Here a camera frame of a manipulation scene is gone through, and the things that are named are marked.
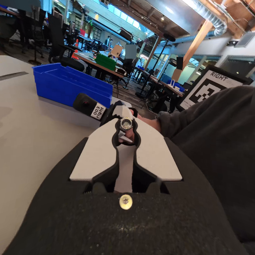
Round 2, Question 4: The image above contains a blue plastic bin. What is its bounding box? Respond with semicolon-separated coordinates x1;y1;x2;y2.
32;63;114;109

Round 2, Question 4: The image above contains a silver ventilation duct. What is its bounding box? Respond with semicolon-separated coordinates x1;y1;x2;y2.
191;0;230;37

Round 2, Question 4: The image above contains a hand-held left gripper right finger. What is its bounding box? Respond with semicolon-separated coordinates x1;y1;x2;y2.
128;118;183;188

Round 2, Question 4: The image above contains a black pole stand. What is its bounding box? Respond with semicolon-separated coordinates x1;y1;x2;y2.
136;34;177;98

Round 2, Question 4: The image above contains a wooden beam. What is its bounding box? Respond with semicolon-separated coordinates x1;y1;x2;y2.
171;20;216;82

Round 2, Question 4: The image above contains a black office chair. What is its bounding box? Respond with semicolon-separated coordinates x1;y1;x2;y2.
48;15;86;72
18;8;46;66

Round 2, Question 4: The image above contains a grey desk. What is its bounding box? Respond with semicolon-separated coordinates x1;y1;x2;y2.
0;55;132;255

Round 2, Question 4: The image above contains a black white marker board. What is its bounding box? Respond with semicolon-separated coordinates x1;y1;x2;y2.
177;66;254;112

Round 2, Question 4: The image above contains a person's right hand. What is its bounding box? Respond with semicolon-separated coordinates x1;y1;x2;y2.
119;114;162;144

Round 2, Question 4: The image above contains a person's right forearm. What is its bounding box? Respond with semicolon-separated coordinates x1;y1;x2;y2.
157;85;255;151

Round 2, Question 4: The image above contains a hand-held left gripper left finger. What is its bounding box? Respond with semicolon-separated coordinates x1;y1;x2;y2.
69;118;127;188

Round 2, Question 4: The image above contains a green crate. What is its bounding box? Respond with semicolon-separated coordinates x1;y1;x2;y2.
95;54;117;72

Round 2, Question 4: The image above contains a person's dark clothing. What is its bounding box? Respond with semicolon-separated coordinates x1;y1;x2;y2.
171;132;255;255

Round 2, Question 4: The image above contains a wooden table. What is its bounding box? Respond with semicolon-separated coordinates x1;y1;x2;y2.
74;52;128;80

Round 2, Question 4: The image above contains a silver hex nut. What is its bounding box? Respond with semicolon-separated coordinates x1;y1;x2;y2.
119;117;134;132

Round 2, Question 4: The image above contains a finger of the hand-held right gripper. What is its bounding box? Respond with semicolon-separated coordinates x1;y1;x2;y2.
113;105;133;119

